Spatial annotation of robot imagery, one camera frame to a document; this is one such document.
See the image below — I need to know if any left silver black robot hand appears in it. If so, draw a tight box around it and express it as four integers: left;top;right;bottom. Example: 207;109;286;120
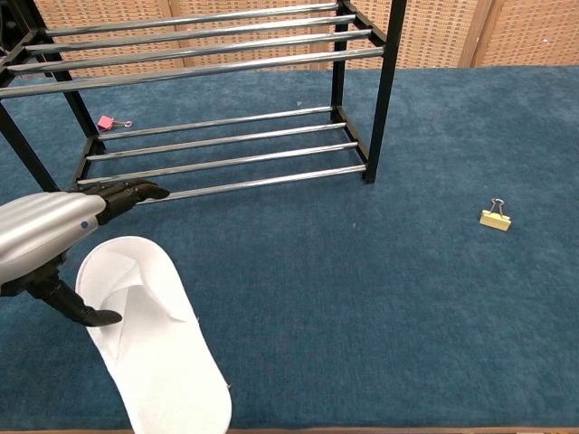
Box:
0;179;171;327

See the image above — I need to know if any white slipper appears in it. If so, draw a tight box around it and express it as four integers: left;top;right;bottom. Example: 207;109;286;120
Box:
74;235;233;433

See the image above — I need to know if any black chrome shoe rack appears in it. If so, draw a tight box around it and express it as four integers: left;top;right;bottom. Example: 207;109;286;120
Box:
0;0;408;207

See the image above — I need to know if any pink binder clip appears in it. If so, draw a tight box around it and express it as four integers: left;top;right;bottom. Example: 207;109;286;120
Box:
97;115;133;133

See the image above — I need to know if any blue carpet table cover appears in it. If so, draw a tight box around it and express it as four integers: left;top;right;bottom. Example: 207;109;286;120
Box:
0;65;579;430

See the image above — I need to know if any yellow binder clip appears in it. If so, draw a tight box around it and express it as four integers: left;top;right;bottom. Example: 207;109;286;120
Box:
479;197;513;232

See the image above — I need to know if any wicker folding screen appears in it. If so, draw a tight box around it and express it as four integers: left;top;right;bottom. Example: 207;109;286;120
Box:
33;0;579;80

